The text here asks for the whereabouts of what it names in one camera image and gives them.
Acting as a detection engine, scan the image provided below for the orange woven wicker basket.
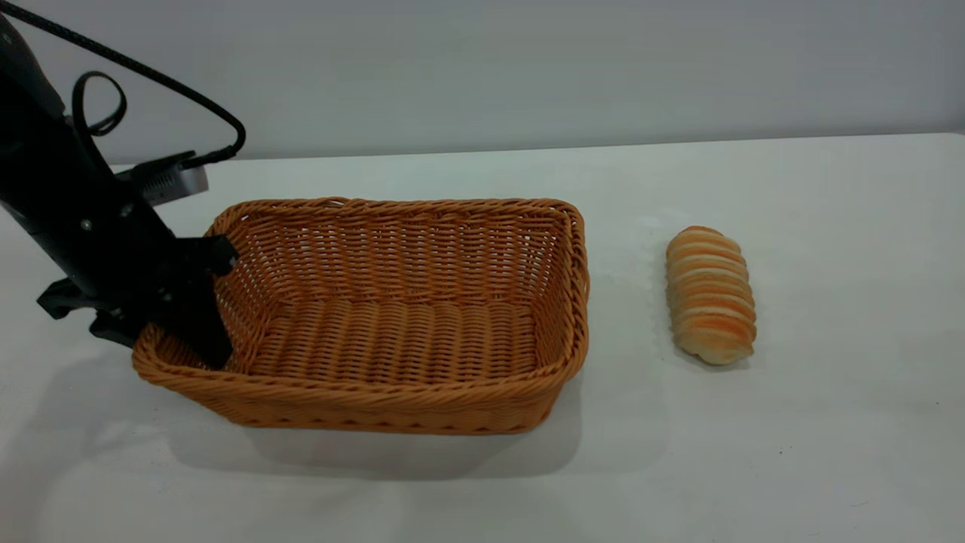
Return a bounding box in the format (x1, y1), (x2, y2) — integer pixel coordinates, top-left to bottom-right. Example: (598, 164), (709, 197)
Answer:
(132, 197), (590, 436)

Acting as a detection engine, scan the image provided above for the ridged long bread roll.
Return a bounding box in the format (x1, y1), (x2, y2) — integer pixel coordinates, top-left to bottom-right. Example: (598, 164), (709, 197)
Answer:
(665, 225), (757, 367)

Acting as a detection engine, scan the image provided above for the black braided cable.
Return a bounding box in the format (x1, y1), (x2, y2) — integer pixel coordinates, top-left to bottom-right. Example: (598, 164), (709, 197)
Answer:
(0, 0), (247, 169)

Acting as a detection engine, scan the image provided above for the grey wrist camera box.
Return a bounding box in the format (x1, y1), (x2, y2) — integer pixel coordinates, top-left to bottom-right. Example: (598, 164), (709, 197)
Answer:
(115, 151), (210, 207)

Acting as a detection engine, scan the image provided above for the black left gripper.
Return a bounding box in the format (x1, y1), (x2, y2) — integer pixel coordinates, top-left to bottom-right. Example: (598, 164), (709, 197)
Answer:
(0, 124), (239, 371)

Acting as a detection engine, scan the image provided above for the thin black looped cable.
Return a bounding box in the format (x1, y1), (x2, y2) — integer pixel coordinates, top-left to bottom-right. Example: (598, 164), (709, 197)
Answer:
(71, 71), (128, 138)

